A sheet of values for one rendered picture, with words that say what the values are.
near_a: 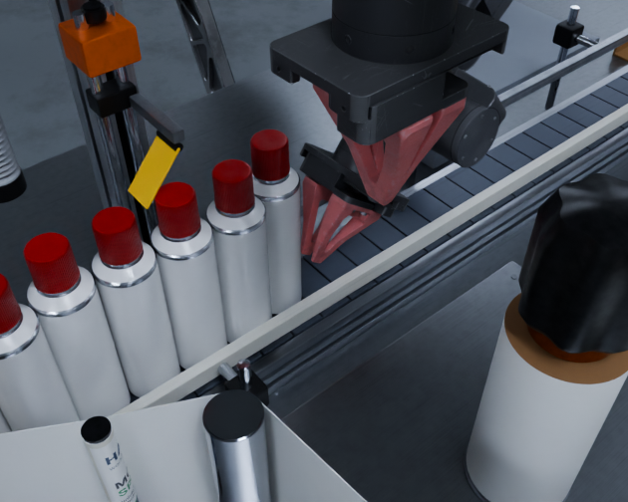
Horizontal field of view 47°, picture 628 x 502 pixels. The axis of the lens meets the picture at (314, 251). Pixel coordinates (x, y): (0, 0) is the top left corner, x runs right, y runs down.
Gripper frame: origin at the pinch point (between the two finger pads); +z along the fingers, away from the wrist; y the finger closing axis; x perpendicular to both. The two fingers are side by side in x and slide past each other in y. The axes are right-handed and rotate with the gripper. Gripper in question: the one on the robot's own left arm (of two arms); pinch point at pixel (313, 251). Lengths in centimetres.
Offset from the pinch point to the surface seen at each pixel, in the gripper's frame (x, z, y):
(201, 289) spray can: -14.1, 4.8, 1.3
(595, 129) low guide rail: 35.7, -25.6, 5.2
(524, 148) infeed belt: 33.5, -19.4, -0.9
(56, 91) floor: 97, 37, -203
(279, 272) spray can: -3.7, 2.8, 0.2
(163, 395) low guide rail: -13.5, 15.1, 2.5
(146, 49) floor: 129, 10, -208
